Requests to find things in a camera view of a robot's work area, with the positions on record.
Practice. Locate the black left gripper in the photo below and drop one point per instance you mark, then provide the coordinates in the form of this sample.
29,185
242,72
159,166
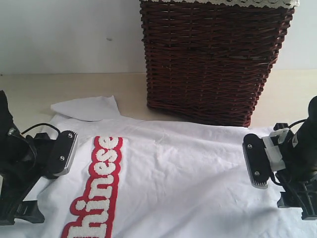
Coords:
23,160

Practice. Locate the grey floral lace basket liner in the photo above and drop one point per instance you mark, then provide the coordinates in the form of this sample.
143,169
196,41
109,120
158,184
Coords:
287,4

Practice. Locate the white t-shirt red lettering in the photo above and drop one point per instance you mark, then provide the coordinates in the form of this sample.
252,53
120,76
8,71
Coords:
155,179

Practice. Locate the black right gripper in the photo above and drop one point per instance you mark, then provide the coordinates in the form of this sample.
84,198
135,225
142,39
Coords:
301,166

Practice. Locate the dark brown wicker basket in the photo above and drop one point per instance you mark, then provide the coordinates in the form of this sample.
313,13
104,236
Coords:
209,63

